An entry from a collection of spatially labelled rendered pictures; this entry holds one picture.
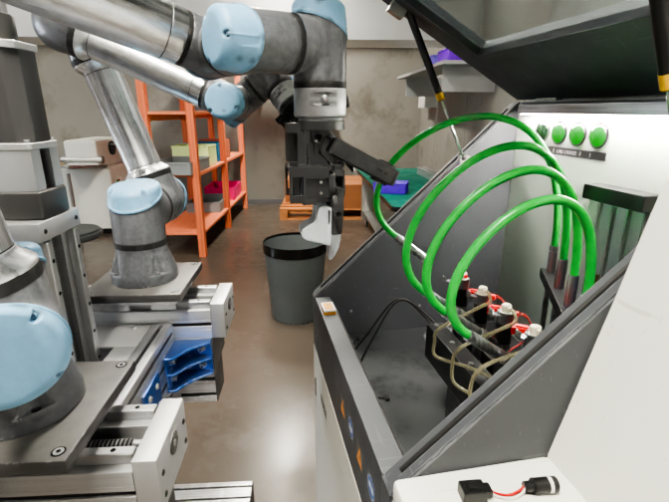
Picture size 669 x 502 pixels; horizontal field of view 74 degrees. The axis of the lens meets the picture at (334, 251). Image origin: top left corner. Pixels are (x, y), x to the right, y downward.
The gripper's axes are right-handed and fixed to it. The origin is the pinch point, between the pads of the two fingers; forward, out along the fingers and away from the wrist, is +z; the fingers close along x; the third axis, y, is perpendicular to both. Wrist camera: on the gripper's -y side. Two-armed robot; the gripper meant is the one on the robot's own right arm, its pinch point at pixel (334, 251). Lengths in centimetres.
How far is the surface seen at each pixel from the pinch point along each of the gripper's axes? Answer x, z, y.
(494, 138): -43, -14, -51
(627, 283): 24.3, -1.6, -31.1
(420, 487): 25.2, 23.5, -6.0
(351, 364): -8.7, 26.5, -5.2
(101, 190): -492, 68, 181
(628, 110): -5, -21, -54
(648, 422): 33.4, 10.8, -28.0
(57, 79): -681, -64, 273
